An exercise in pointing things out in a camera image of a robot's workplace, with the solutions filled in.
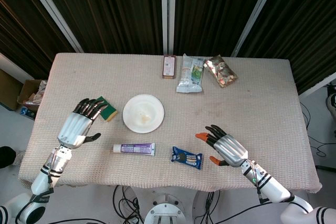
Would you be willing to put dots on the brown box white label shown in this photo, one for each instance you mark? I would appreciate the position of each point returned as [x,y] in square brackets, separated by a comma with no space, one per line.
[169,66]

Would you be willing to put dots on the small blue box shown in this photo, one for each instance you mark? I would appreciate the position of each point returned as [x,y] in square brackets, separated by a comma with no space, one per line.
[27,112]

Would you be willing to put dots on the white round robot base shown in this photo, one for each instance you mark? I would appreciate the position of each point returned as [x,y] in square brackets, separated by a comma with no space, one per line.
[165,213]

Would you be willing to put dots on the gold red snack packet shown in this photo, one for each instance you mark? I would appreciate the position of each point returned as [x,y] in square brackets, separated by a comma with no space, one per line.
[221,72]

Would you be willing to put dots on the blue Oreo cookie pack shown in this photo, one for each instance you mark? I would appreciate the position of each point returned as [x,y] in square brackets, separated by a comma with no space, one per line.
[187,158]

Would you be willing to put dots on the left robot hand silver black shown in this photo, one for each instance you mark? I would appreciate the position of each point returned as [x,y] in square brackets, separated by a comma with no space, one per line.
[76,127]

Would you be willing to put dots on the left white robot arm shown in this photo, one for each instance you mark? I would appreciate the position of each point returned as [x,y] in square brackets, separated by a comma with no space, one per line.
[42,182]

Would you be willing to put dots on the white slanted frame post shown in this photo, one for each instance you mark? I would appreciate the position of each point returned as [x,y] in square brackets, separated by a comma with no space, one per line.
[53,11]
[256,11]

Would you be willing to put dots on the white upright frame post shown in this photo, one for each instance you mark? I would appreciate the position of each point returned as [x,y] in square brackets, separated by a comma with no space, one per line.
[168,11]

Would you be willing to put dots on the white low frame rail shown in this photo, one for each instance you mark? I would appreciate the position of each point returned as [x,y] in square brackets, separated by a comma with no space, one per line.
[10,64]
[317,86]

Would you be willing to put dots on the purple white toothpaste tube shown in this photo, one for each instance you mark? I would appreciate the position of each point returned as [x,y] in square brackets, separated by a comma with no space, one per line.
[136,148]

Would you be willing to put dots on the beige woven tablecloth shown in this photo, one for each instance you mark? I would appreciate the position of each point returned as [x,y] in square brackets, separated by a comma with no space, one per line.
[210,119]

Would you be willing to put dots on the white black machine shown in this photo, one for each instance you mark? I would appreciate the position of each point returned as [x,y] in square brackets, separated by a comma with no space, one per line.
[332,100]

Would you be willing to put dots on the white green snack packet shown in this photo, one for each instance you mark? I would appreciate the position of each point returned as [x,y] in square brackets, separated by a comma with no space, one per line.
[191,74]

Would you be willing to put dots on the black flat bar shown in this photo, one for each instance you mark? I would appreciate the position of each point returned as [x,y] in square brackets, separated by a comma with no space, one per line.
[326,168]

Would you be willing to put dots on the green yellow sponge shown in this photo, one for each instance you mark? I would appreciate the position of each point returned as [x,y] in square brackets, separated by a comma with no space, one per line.
[111,112]

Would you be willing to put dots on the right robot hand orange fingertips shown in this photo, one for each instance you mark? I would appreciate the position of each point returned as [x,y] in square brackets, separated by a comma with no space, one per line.
[231,149]

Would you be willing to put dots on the black round object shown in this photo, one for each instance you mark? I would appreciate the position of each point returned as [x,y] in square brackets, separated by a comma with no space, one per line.
[6,157]

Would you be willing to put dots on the black pleated curtain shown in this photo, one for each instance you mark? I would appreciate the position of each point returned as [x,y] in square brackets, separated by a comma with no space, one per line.
[302,24]
[105,11]
[210,11]
[21,24]

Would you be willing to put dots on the white round plate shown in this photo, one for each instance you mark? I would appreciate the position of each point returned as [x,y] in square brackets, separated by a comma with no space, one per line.
[143,113]

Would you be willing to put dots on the open cardboard box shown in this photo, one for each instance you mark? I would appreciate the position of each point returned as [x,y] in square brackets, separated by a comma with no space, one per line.
[27,91]

